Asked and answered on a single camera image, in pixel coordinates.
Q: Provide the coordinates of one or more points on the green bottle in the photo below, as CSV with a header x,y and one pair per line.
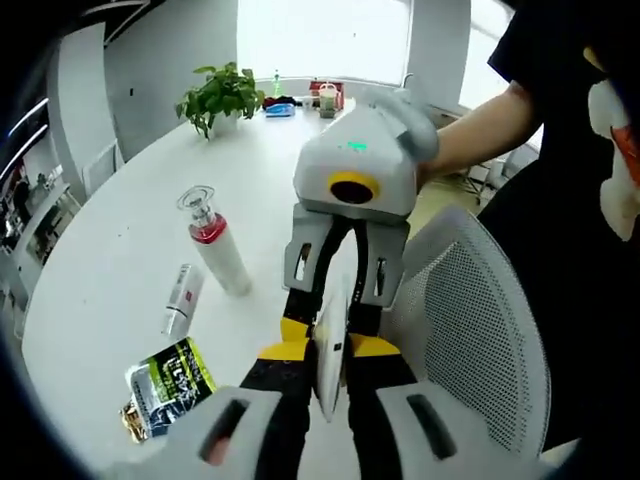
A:
x,y
276,85

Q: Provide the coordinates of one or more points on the white background chair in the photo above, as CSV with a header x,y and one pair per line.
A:
x,y
102,170

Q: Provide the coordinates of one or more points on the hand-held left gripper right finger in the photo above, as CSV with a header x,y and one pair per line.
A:
x,y
380,400

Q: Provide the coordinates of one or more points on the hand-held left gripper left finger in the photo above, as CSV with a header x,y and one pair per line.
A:
x,y
270,410

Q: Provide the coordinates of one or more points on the red-collared white skincare bottle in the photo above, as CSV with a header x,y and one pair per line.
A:
x,y
225,255

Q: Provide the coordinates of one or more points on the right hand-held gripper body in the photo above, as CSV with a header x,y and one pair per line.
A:
x,y
360,160

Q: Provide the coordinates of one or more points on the white mesh office chair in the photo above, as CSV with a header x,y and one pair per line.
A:
x,y
475,310

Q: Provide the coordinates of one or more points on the black green skincare mask packet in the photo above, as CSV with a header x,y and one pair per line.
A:
x,y
170,385

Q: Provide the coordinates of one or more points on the small white skincare bottle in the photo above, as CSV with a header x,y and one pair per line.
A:
x,y
182,300

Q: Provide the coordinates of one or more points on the gold skincare sachet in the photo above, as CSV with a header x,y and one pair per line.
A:
x,y
134,425

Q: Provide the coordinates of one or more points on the green potted plant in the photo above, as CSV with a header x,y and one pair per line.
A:
x,y
220,95

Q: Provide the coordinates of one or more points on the blue tray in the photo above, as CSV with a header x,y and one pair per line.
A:
x,y
280,111

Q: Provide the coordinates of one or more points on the red and white container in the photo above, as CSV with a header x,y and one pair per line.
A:
x,y
327,97

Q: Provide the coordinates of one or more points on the silver skincare sachet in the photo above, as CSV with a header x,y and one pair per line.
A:
x,y
332,360

